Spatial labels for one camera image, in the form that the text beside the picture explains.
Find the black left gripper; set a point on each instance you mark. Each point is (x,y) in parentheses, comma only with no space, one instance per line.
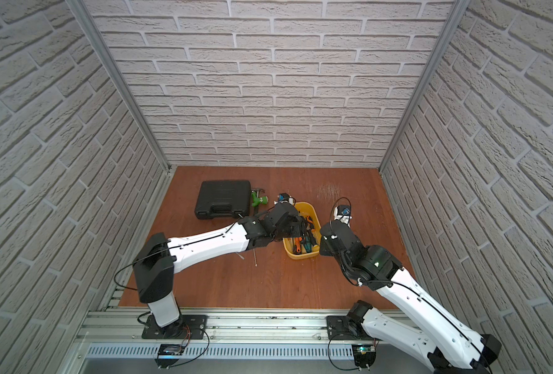
(296,224)

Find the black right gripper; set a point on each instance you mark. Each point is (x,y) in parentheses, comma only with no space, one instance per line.
(323,250)

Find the orange black stubby screwdriver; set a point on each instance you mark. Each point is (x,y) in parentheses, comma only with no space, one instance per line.
(310,223)

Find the green black large screwdriver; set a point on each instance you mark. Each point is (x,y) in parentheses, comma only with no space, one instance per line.
(307,242)

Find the orange black large screwdriver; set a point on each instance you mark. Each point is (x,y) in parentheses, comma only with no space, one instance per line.
(298,246)

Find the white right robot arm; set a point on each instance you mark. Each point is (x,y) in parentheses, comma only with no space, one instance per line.
(438,340)

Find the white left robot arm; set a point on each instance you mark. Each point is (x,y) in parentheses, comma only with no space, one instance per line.
(161,258)

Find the yellow plastic storage box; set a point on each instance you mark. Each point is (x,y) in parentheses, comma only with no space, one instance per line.
(305,209)

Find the black plastic tool case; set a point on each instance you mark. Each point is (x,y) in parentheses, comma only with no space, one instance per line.
(223,199)

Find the right controller board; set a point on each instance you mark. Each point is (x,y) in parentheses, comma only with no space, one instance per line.
(364,356)

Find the controller board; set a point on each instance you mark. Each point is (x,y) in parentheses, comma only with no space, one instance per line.
(364,356)
(168,355)

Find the left controller board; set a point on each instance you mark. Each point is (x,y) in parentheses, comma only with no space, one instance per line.
(168,355)

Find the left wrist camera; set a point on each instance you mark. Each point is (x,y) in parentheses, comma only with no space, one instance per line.
(285,197)

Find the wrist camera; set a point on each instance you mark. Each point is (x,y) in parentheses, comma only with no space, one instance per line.
(285,197)
(343,213)

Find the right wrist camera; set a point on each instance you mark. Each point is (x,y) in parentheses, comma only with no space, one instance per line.
(343,213)

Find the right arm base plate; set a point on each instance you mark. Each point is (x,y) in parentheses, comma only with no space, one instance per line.
(341,328)

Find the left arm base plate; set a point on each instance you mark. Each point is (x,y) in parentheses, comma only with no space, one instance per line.
(186,327)

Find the aluminium front rail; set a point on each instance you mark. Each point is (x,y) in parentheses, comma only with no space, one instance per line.
(223,325)

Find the aluminium frame post right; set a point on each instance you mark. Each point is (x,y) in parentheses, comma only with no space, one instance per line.
(457,12)

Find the aluminium frame post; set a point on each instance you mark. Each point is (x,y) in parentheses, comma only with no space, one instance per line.
(457,12)
(95,38)

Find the aluminium frame post left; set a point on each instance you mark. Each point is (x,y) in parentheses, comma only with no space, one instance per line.
(95,38)

